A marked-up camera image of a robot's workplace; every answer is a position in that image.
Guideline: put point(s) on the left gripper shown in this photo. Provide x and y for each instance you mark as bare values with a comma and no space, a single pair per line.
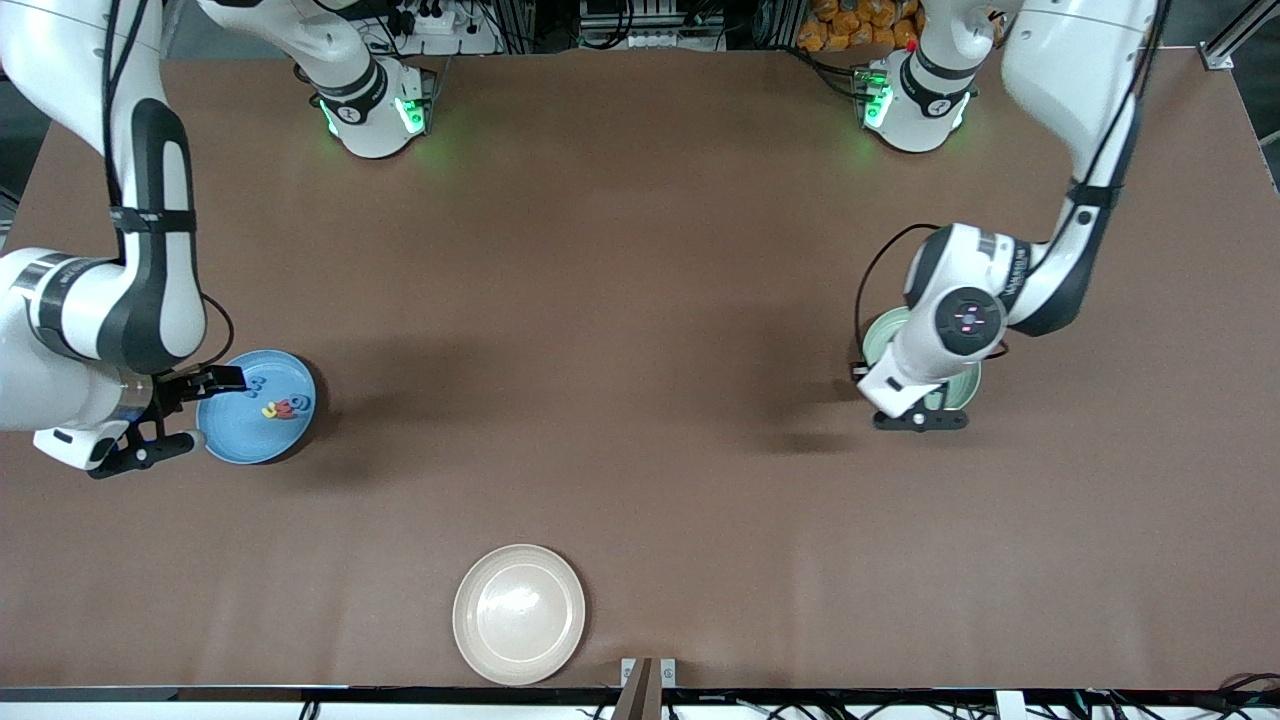
855,370

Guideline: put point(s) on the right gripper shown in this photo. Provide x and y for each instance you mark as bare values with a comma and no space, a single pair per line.
176,388

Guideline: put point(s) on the red foam letter w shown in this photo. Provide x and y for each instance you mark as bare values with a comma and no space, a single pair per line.
285,408

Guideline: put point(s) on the blue foam letter g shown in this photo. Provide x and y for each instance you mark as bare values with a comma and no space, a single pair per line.
308,403

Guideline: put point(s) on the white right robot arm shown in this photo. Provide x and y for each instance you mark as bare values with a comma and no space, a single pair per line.
80,300

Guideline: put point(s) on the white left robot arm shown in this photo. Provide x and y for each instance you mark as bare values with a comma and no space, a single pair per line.
1080,60

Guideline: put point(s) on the green round plate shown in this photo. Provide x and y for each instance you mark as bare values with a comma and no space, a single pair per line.
882,338

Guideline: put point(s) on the blue round plate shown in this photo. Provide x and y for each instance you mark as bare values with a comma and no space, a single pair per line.
240,435

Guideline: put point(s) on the orange netted bag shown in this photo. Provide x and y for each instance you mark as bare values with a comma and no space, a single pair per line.
840,25

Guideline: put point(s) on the cream round plate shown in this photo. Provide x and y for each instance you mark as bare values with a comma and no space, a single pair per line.
520,615

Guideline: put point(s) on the white power strip with plugs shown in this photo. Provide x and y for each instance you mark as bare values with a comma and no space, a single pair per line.
470,40

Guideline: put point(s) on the metal bracket with brown post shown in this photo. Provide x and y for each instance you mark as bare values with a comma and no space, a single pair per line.
640,695

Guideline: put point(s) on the aluminium frame profile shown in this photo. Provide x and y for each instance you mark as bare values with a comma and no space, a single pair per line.
1220,55

